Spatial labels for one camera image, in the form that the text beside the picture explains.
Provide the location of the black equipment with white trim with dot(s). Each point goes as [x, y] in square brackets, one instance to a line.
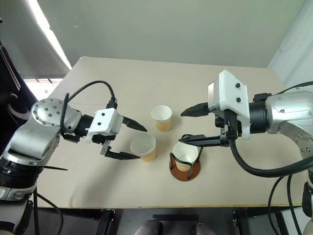
[9, 80]

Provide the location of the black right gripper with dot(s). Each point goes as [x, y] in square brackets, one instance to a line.
[228, 124]

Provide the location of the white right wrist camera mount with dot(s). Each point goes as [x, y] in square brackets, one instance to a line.
[232, 95]

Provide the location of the white and yellow paper cup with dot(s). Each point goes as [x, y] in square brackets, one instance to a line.
[185, 153]
[162, 123]
[144, 145]

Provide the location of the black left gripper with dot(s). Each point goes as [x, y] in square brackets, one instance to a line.
[102, 139]

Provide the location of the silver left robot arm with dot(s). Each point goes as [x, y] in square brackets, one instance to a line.
[44, 117]

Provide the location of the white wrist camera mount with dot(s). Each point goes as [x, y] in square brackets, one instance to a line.
[232, 95]
[105, 120]

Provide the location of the dark rounded shape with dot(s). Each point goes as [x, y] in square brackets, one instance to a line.
[205, 229]
[149, 228]

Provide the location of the black table frame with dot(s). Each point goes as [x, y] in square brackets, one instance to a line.
[97, 220]

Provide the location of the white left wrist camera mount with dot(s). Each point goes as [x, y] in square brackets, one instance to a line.
[105, 120]

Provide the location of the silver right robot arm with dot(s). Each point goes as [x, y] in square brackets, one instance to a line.
[286, 110]

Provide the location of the white door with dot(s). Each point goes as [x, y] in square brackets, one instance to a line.
[296, 46]

